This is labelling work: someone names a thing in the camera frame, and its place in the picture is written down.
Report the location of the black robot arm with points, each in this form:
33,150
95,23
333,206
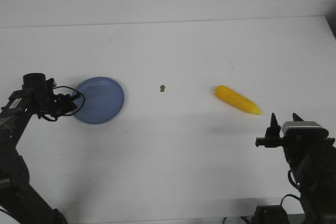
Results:
310,154
19,200

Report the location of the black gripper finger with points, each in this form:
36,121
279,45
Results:
297,118
274,130

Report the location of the blue round plate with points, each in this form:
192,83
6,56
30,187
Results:
103,100

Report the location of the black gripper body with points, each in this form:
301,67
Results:
56,106
294,146

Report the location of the yellow corn cob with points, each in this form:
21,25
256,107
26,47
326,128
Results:
237,100

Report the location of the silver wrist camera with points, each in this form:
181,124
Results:
304,128

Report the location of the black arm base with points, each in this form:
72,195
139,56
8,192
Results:
275,214

